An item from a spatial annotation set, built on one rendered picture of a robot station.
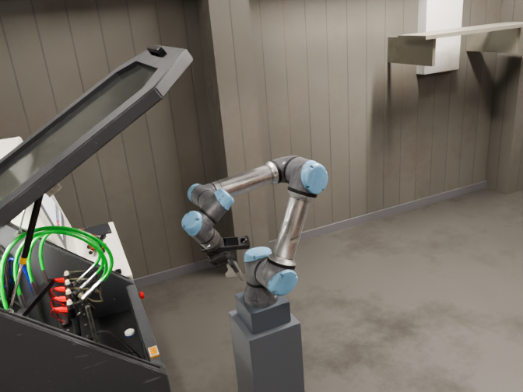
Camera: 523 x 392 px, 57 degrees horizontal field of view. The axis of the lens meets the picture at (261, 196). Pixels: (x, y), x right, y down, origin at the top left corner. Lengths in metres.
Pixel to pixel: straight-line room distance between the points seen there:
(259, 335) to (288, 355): 0.18
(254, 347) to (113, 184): 2.12
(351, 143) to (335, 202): 0.58
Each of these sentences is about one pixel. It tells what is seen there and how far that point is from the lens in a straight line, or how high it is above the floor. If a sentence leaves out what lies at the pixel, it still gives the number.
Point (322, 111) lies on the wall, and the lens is 4.34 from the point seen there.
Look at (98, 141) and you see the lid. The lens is 1.36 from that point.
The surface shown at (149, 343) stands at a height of 0.95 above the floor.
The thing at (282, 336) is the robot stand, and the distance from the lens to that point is 2.12.
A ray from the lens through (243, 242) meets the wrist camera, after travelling 1.77.
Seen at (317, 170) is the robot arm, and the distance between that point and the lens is 1.81.
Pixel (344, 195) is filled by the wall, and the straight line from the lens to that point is 4.69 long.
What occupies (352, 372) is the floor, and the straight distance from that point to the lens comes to 3.11.
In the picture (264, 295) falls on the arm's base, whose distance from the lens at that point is 2.05.
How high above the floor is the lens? 2.05
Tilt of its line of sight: 21 degrees down
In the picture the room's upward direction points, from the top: 5 degrees counter-clockwise
